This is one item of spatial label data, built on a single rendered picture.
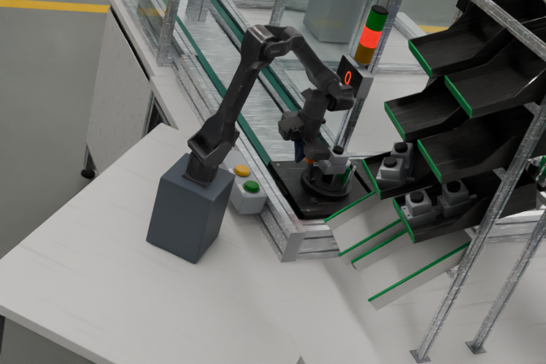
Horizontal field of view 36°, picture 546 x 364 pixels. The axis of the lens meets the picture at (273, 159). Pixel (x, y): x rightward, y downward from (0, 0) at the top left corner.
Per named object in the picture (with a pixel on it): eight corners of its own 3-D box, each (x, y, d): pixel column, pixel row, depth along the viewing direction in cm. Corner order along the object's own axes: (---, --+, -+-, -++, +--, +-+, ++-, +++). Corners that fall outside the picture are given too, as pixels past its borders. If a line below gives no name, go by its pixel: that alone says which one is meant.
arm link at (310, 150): (309, 92, 220) (288, 92, 217) (340, 132, 207) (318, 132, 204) (300, 119, 224) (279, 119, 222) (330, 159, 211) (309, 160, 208)
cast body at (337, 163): (324, 175, 224) (331, 153, 220) (317, 165, 227) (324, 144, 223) (351, 174, 228) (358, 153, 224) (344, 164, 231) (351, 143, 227)
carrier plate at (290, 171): (302, 222, 217) (305, 215, 216) (266, 166, 234) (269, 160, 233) (379, 217, 228) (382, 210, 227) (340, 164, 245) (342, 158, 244)
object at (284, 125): (301, 110, 214) (279, 110, 210) (314, 126, 209) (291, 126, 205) (295, 128, 217) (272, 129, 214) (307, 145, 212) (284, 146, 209)
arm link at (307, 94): (313, 96, 204) (341, 93, 209) (300, 84, 207) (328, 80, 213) (305, 119, 208) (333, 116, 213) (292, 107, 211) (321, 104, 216)
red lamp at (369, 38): (364, 47, 228) (370, 32, 225) (356, 38, 232) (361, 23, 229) (379, 48, 230) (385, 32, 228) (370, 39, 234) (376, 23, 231)
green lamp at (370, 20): (370, 31, 225) (376, 15, 223) (361, 22, 229) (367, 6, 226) (385, 32, 228) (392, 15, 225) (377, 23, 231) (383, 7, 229)
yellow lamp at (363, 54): (358, 63, 231) (364, 48, 228) (350, 54, 234) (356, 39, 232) (374, 64, 233) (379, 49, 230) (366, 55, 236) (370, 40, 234)
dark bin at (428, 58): (430, 79, 174) (428, 49, 169) (408, 49, 184) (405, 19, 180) (556, 44, 176) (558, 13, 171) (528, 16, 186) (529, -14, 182)
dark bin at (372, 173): (380, 200, 191) (377, 175, 186) (362, 166, 201) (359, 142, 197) (496, 167, 193) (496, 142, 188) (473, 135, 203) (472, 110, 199)
